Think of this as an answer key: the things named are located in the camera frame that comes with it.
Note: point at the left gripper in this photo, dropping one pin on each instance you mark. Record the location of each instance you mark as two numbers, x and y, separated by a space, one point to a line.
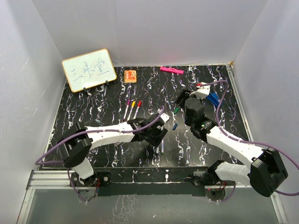
154 142

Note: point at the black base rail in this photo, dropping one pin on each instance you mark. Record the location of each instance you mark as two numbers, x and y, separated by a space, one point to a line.
151 181

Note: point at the white pen blue end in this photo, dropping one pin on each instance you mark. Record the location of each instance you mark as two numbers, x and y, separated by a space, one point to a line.
162 147

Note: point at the white pen purple end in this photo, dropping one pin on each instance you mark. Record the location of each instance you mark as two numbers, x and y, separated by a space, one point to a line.
126 111

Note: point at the small whiteboard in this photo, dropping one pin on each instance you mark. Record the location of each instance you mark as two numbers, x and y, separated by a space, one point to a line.
89 70

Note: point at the white pen yellow end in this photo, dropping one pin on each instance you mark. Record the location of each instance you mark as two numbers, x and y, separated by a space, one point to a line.
130 113

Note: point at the pink plastic piece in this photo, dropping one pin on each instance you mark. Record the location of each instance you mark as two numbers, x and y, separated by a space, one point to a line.
172 70

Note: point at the orange notepad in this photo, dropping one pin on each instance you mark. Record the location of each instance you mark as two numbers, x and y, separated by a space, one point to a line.
130 76

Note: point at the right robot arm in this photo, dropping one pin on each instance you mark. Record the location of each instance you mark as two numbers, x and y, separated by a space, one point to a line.
260 168

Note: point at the blue stapler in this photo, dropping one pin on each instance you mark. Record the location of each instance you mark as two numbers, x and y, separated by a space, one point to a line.
214 99

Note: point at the white pen red end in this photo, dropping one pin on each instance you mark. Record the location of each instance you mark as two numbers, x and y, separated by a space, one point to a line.
136 112

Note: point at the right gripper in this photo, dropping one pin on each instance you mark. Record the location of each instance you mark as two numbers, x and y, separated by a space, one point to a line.
185 94

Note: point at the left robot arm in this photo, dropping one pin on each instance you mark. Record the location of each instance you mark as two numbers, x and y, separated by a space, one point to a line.
79 140

